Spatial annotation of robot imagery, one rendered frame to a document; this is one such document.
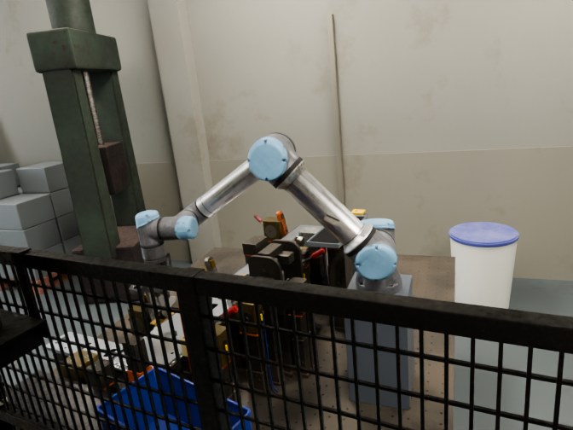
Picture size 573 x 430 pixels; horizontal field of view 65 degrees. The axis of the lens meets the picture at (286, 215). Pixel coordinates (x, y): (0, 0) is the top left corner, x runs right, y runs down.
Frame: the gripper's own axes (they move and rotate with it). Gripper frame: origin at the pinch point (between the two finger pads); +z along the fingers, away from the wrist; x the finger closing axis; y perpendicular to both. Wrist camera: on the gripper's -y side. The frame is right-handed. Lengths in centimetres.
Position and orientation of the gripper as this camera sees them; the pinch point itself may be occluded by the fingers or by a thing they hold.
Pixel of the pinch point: (161, 314)
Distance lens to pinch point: 161.0
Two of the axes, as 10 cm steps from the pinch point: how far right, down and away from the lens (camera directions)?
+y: 4.5, -3.0, 8.4
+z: 1.0, 9.5, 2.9
